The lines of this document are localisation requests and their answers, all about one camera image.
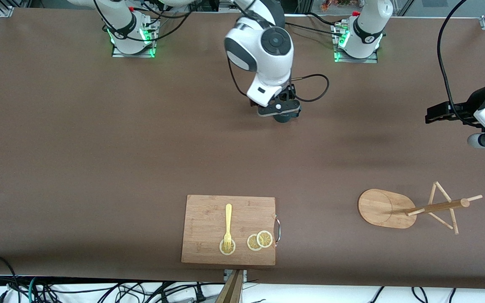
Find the teal mug yellow inside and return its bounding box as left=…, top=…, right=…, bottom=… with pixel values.
left=273, top=112, right=298, bottom=124

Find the teal floor cable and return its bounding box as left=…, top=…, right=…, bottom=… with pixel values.
left=27, top=276, right=42, bottom=303

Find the yellow plastic fork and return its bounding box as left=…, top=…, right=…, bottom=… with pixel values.
left=224, top=204, right=233, bottom=251

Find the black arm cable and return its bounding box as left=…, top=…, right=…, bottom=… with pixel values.
left=227, top=55, right=330, bottom=103
left=437, top=0, right=479, bottom=124

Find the wooden mug rack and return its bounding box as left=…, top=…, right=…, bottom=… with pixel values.
left=357, top=181, right=483, bottom=235

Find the bamboo cutting board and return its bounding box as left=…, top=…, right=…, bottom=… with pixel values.
left=181, top=194, right=277, bottom=266

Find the metal post bracket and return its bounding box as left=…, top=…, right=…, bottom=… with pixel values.
left=224, top=269, right=248, bottom=282

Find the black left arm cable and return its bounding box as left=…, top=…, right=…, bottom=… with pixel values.
left=437, top=0, right=479, bottom=124

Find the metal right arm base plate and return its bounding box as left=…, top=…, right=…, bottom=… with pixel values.
left=111, top=16, right=160, bottom=58

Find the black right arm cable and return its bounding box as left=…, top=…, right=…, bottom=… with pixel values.
left=227, top=55, right=330, bottom=103

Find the black table cable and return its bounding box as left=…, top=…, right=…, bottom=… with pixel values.
left=285, top=12, right=346, bottom=37

